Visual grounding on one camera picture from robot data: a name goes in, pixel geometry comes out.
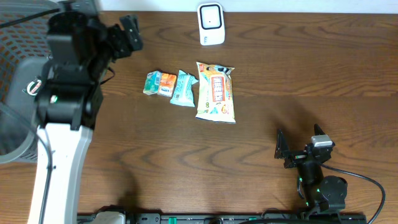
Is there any teal Kleenex tissue pack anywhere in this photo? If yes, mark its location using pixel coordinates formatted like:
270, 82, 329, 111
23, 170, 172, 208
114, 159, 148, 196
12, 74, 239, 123
143, 71, 162, 95

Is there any orange snack pack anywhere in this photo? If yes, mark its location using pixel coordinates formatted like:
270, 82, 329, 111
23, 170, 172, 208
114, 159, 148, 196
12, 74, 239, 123
157, 73, 177, 97

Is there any yellow wet wipes pack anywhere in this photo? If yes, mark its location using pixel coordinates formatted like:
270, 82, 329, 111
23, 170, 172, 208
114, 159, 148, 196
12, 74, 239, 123
195, 62, 236, 123

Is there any green wipes pack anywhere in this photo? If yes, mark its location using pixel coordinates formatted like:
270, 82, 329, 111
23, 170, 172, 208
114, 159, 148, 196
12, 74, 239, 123
170, 70, 198, 107

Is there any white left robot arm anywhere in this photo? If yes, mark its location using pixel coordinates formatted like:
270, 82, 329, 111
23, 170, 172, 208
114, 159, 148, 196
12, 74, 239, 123
28, 11, 143, 223

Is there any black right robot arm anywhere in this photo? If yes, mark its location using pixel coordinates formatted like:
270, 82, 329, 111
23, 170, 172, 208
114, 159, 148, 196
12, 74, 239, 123
274, 124, 348, 220

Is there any white barcode scanner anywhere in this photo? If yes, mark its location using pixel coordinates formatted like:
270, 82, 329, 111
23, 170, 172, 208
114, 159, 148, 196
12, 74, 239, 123
197, 2, 225, 46

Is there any grey plastic mesh basket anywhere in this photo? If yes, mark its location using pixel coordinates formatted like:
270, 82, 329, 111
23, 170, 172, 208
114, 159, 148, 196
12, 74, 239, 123
1, 15, 50, 164

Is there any black camera cable right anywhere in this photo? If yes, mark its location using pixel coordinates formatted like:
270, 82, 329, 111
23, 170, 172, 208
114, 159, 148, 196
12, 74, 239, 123
320, 163, 387, 224

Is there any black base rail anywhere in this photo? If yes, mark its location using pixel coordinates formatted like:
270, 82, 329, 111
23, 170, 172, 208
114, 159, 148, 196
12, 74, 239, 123
77, 212, 368, 224

